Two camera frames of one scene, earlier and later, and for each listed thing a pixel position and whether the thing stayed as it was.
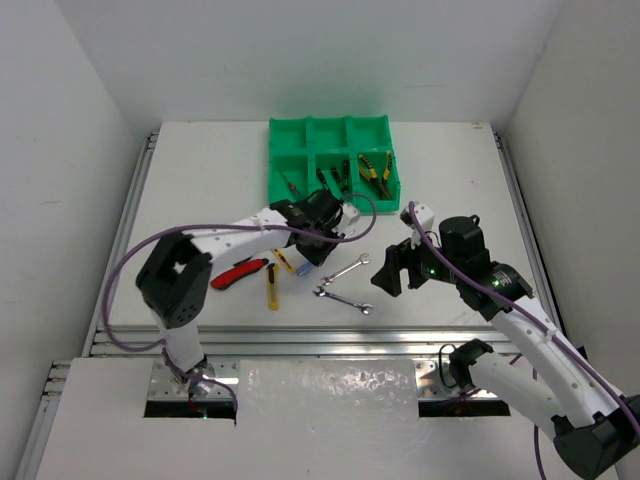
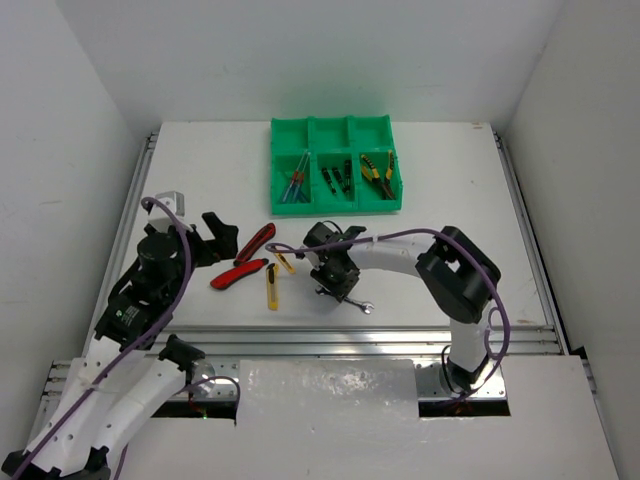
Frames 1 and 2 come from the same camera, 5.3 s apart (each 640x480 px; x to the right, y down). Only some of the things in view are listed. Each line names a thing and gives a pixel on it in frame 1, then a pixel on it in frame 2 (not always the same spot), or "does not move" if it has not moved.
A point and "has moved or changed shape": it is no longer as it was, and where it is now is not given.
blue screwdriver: [305, 267] -> [302, 178]
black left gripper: [314, 240] -> [201, 245]
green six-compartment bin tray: [348, 156] does not move
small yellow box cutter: [283, 260] does not move
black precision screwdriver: [323, 179] has moved or changed shape
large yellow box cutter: [273, 287] does not move
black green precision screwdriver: [335, 173] does not move
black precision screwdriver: [346, 170] does not move
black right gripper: [389, 275] -> [340, 290]
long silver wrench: [364, 308] does not move
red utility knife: [239, 271] does not move
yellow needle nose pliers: [385, 182] does not move
